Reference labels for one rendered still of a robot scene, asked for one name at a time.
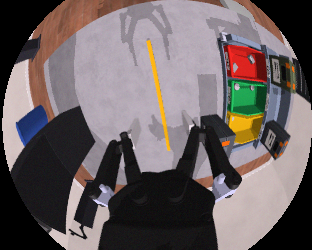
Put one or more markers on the yellow open bin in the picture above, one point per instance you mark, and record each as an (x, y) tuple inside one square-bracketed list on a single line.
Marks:
[(245, 127)]

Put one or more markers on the green bin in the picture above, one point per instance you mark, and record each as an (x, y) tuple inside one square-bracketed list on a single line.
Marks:
[(246, 101)]

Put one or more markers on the red open bin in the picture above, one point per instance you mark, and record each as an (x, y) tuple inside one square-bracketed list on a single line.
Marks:
[(238, 54)]

